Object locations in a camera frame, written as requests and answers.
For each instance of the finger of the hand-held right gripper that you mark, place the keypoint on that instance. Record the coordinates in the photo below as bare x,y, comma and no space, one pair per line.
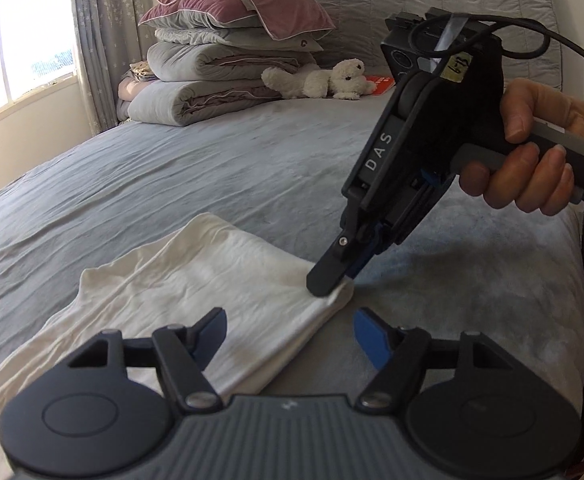
329,272

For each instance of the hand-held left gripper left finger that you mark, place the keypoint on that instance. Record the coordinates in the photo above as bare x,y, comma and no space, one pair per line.
214,327

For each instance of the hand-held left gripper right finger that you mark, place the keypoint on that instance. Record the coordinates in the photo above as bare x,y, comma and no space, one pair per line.
372,332

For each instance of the white long-sleeved top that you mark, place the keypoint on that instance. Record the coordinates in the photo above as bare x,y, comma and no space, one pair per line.
196,270

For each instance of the person's right hand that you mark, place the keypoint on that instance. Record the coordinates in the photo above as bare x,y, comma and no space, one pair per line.
527,185

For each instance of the red book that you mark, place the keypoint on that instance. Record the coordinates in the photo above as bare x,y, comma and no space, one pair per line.
382,85

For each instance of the white plush toy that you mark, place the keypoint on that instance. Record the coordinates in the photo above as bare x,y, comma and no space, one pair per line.
342,77

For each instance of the grey bed sheet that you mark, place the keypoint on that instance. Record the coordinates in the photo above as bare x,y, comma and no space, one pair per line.
171,170

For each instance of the grey pillow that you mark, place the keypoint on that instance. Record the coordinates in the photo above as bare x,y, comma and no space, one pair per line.
211,37

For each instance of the mauve pillow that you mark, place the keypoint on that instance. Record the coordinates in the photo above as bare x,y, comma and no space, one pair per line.
221,5

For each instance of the pink and floral folded bedding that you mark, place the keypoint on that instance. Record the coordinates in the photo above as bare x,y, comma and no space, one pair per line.
131,90

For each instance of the grey patterned curtain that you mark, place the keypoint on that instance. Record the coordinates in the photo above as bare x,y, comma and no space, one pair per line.
106,20

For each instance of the window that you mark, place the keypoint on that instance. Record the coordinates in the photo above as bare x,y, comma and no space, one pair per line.
21,35

